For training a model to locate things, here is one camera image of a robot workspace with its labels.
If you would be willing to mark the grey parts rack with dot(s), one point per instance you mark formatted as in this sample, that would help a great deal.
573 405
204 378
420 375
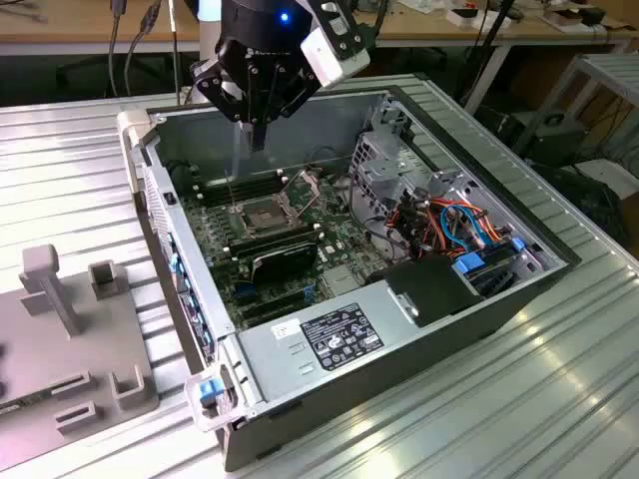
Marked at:
60 339

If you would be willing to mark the wooden desk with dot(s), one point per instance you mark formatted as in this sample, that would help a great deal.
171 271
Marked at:
429 25
60 25

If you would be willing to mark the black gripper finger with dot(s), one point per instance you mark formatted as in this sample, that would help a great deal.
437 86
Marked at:
212 82
297 87

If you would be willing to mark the blue disk carrier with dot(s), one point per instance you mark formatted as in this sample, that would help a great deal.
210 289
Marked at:
471 263

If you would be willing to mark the black expansion slot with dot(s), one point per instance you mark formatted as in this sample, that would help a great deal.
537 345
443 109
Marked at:
272 299
277 312

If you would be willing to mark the thin metal locking lever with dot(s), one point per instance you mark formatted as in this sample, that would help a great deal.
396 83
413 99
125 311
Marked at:
230 188

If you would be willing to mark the metal drive cage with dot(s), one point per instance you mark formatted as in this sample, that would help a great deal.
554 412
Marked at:
384 172

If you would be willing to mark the black RAM slot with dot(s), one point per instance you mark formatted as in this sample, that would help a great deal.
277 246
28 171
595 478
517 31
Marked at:
279 233
254 185
279 240
254 175
254 190
254 180

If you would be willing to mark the green circuit card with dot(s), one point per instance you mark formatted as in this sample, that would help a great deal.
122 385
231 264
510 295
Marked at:
20 405

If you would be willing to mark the grey power supply unit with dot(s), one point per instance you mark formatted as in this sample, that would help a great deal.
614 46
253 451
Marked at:
279 364

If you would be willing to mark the green motherboard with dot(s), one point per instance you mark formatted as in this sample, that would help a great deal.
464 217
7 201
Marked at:
344 234

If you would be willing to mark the silver chipset heatsink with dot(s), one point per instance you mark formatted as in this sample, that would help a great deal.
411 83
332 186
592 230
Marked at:
342 279

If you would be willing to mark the CPU socket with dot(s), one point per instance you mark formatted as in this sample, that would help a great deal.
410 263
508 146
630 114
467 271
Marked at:
262 218

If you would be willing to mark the open PC case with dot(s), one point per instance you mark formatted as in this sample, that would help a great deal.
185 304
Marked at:
399 389

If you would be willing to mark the dark case side panel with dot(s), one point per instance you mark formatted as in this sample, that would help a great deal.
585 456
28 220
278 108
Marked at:
589 199

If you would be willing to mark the black plastic cover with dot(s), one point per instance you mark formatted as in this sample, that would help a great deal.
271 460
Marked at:
429 289

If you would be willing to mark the blue case latch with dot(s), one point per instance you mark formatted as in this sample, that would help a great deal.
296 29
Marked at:
209 391

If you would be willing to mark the metal shelf frame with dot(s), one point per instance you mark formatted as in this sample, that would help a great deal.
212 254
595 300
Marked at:
609 67

